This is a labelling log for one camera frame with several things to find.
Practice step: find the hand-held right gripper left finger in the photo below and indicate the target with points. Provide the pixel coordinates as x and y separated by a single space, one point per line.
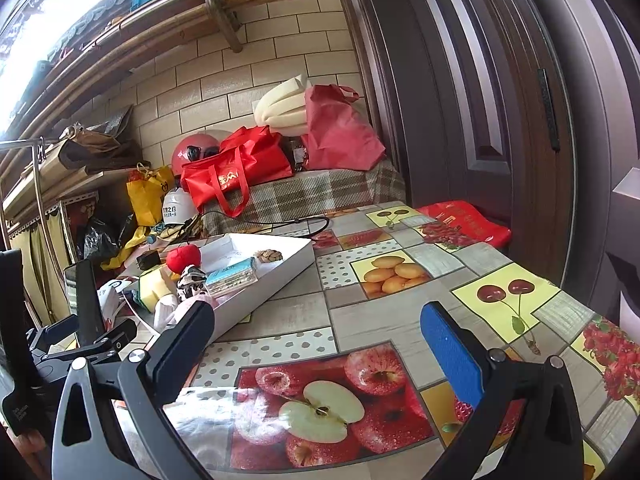
182 345

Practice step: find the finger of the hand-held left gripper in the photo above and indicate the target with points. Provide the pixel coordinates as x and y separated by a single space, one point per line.
57 332
107 340

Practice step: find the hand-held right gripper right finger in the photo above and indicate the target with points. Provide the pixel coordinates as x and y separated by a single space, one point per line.
447 345

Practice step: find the pink plush toy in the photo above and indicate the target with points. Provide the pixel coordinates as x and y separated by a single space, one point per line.
192 307

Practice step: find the teal tissue pack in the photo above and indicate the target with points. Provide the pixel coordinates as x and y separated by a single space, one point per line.
230 275

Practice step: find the red plush apple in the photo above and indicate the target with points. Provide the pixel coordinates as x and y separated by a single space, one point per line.
183 260

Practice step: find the white foam tray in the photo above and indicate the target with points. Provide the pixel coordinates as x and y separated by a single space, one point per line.
290 260

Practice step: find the fruit print tablecloth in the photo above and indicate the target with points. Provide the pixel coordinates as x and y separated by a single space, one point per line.
400 320

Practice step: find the yellow sponge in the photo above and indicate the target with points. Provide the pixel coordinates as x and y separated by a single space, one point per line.
155 287

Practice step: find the black white patterned cloth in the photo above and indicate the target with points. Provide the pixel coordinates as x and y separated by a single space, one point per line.
191 280

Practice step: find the yellow curtain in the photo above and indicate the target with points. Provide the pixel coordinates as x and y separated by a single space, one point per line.
30 270

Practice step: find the black power adapter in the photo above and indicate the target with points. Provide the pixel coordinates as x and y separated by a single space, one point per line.
149 260

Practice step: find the yellow plastic sheet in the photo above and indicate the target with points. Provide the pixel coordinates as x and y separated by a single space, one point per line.
127 247

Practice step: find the black plastic bag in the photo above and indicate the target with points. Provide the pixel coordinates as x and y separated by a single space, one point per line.
97 240

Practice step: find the red printed plastic bag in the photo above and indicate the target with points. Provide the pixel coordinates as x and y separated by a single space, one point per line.
465 222

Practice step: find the white helmet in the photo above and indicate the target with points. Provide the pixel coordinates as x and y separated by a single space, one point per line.
177 205

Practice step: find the yellow shopping bag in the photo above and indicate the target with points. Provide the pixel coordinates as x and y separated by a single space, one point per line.
145 197

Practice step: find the wooden shelf boards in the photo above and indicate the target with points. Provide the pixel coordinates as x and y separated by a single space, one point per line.
65 185

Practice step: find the chrome rack pole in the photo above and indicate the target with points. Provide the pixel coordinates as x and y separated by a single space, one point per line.
37 180

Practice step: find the brown leather bag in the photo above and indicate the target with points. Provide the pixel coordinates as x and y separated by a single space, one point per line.
85 147

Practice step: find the red tote bag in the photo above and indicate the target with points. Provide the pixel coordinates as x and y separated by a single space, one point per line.
240 165

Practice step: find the pink helmet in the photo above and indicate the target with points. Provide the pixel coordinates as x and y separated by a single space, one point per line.
187 152

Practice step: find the plaid covered bench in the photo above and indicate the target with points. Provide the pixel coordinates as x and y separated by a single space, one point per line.
310 190

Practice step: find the grey foil sheet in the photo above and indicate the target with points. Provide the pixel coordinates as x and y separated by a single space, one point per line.
112 122

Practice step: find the pink red fabric bag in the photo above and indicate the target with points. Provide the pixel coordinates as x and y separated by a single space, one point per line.
340 135

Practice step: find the cream foam cushions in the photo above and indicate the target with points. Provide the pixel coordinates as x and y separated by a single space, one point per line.
280 110

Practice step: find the brown wooden door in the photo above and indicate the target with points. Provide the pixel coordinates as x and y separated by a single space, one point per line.
450 85

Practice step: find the wooden bracket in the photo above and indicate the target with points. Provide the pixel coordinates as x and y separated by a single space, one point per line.
225 15

